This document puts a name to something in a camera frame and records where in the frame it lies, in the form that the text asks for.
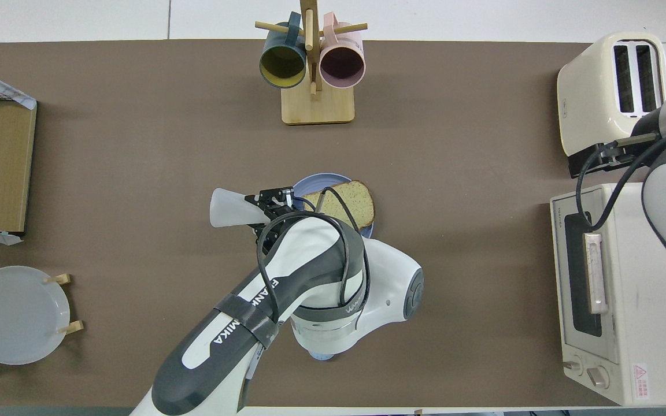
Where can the pink mug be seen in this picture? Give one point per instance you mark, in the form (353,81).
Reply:
(341,63)

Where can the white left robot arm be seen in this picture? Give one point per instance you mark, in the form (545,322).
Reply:
(310,254)

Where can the wooden mug tree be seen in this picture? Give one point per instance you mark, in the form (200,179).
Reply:
(317,107)

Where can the teal mug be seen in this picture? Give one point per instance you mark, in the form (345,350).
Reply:
(282,63)

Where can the white patterned cloth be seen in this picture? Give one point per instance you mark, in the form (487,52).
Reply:
(3,88)

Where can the blue round plate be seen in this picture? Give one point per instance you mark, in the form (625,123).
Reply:
(307,186)

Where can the white bottle with navy cap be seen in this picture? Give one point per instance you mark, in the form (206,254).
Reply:
(232,208)

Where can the white toaster oven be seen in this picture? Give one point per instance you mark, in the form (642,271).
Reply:
(628,300)

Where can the grey round plate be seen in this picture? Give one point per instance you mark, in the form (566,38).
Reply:
(15,315)

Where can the bread slice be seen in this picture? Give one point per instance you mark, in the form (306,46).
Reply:
(356,202)

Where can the cream two-slot toaster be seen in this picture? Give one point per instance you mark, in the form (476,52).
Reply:
(590,98)

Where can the brown table mat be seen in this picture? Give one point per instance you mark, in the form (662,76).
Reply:
(136,150)

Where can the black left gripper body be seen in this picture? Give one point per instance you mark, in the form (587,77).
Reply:
(275,228)

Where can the wooden plate rack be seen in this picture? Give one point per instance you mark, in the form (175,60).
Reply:
(55,279)

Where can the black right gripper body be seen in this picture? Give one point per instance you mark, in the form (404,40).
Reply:
(648,124)

